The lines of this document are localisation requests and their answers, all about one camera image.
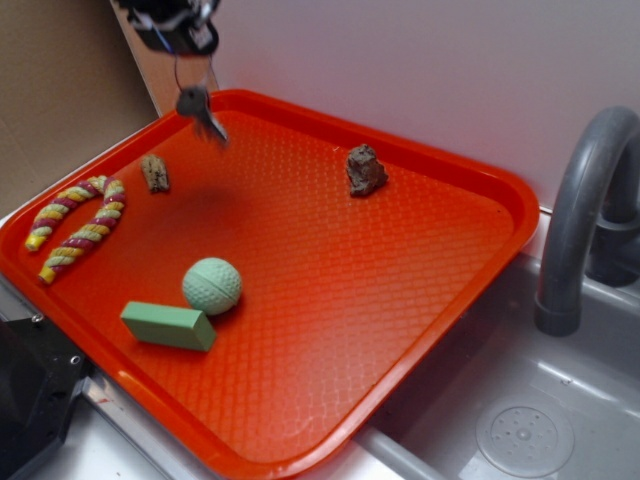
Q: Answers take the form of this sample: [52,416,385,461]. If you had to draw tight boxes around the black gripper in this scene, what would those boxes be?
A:
[114,0,220,56]

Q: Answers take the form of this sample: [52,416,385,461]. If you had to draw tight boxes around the silver keys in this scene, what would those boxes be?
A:
[174,57,229,147]

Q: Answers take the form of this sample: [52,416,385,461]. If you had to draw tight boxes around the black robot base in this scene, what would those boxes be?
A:
[1,315,88,479]

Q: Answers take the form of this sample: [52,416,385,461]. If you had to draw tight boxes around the light wooden board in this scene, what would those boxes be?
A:
[111,1,218,116]

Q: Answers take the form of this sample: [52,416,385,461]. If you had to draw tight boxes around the brown cardboard panel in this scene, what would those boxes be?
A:
[1,1,157,215]

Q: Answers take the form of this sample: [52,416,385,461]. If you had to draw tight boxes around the brown wood bark piece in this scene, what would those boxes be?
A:
[140,154,170,193]

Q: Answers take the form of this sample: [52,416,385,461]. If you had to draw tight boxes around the brown rock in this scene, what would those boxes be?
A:
[346,144,389,197]

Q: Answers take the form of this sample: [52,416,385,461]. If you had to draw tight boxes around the green dimpled ball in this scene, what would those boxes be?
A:
[182,258,243,316]

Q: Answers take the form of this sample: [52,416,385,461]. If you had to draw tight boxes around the orange plastic tray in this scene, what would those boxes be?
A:
[1,90,539,479]

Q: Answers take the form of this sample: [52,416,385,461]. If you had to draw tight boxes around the green rectangular block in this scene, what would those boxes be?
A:
[121,301,217,352]

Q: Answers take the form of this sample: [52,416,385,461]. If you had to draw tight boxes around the grey toy faucet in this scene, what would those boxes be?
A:
[535,106,639,337]

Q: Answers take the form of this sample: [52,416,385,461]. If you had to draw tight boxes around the grey toy sink basin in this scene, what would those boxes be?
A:
[352,252,640,480]

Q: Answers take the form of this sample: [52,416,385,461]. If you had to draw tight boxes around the red yellow twisted rope toy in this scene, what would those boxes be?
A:
[24,174,127,285]

